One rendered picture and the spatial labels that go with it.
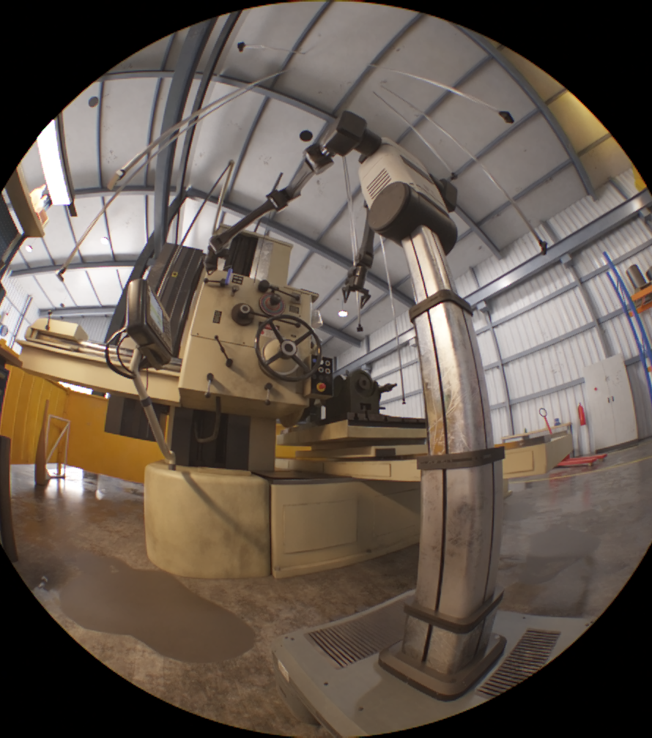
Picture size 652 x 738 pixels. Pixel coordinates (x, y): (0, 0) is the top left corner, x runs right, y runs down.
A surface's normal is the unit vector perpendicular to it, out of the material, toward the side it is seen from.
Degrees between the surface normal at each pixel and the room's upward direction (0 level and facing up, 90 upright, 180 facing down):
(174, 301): 90
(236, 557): 90
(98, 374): 90
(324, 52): 169
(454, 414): 90
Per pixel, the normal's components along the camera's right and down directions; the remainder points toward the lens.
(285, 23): -0.17, 0.89
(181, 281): 0.48, -0.30
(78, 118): 0.17, 0.95
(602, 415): -0.88, -0.17
